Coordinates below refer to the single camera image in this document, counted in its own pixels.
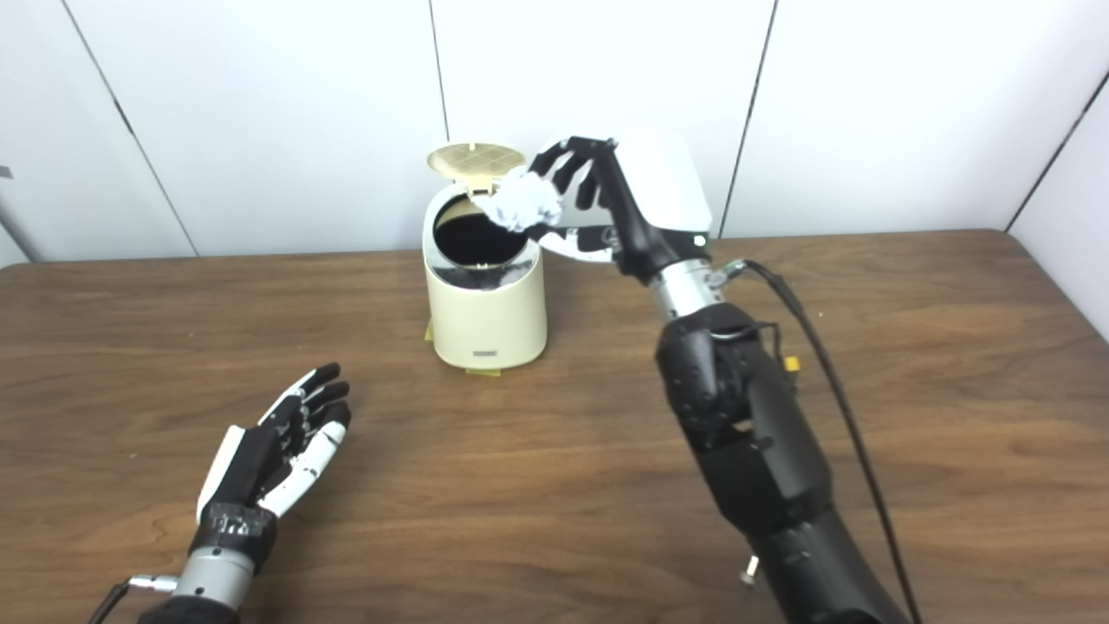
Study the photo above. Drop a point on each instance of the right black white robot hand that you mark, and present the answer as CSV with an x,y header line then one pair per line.
x,y
663,191

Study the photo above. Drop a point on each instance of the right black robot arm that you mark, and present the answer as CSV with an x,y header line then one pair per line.
x,y
762,459

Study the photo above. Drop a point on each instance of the cream-colored bin body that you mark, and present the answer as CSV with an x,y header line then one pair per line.
x,y
489,321

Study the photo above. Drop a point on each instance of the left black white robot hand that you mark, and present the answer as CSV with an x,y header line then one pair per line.
x,y
251,464

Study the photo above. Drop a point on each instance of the white paper ball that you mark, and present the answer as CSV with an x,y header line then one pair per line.
x,y
524,201

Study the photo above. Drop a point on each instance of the round cream bin lid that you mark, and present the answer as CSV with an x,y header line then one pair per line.
x,y
475,161

